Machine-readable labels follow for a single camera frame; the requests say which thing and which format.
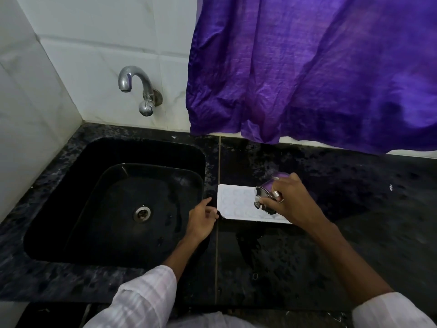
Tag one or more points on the person's right hand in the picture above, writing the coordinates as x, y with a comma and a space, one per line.
297, 204

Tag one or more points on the person's left hand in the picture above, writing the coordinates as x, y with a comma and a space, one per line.
201, 223

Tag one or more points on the steel pot with purple lid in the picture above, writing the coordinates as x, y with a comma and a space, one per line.
266, 192

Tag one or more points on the white shirt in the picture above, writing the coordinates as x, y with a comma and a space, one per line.
146, 297

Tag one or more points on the black sink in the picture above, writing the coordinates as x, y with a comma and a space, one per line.
112, 201

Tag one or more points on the person's left forearm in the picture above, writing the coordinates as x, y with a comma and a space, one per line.
181, 256

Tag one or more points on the purple curtain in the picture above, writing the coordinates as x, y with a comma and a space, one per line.
307, 64

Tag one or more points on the steel tap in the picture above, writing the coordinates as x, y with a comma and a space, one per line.
140, 85

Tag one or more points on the person's right forearm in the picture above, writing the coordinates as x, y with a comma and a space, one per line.
355, 263

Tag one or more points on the white ice tray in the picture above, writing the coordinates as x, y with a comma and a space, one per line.
235, 203

